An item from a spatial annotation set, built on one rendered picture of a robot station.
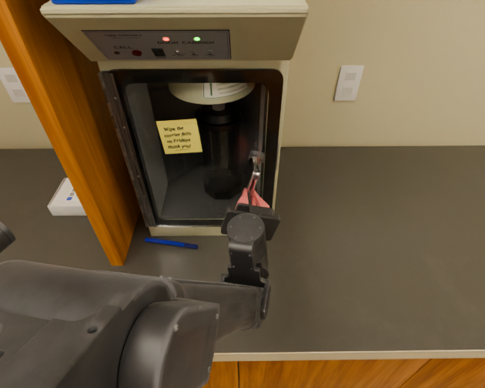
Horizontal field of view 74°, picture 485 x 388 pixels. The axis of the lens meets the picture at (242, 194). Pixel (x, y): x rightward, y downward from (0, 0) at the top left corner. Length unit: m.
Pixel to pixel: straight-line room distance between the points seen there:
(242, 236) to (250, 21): 0.29
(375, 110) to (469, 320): 0.68
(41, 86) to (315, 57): 0.75
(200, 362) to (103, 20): 0.41
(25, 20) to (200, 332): 0.49
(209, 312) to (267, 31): 0.38
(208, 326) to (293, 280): 0.63
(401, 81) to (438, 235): 0.49
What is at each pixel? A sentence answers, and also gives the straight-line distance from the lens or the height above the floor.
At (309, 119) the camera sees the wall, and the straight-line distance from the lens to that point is 1.16.
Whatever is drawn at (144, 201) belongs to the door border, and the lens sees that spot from 0.78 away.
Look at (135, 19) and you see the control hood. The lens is 0.47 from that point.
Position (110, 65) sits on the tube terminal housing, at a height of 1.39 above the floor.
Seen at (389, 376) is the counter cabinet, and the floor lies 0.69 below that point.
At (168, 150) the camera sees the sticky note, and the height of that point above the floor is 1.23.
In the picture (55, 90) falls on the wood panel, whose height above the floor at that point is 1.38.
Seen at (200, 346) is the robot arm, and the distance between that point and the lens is 0.17.
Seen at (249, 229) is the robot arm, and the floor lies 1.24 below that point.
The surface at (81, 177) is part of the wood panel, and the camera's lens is 0.66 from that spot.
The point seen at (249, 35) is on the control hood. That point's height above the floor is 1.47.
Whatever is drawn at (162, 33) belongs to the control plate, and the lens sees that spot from 0.49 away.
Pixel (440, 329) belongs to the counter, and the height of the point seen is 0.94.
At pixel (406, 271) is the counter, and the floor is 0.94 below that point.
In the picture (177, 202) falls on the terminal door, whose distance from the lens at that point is 0.77.
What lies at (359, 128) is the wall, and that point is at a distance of 1.23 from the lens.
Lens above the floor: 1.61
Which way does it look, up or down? 44 degrees down
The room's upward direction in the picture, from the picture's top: straight up
